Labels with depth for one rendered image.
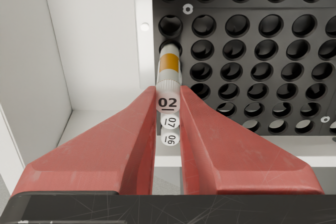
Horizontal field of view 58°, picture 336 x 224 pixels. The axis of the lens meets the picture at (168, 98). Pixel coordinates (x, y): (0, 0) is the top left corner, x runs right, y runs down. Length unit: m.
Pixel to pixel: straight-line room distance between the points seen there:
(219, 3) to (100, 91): 0.14
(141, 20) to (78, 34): 0.05
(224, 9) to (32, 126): 0.14
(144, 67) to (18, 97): 0.09
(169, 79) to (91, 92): 0.13
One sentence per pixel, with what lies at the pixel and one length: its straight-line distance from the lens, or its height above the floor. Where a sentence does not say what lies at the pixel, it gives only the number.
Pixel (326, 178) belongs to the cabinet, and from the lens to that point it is 0.52.
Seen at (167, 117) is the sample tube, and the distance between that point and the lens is 0.18.
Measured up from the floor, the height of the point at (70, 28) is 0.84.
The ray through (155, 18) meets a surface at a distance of 0.17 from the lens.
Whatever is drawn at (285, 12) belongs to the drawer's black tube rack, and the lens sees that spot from 0.18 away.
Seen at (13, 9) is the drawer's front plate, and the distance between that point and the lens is 0.20.
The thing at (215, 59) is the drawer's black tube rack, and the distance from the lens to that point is 0.18.
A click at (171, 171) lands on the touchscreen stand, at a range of 1.53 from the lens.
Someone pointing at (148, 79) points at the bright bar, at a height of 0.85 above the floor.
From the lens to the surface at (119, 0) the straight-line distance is 0.23.
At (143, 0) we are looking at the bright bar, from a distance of 0.22.
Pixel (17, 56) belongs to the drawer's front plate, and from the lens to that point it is 0.20.
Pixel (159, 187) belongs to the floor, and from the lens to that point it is 1.69.
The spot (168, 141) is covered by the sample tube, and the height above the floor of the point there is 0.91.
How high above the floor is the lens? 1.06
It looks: 55 degrees down
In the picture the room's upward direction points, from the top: 179 degrees counter-clockwise
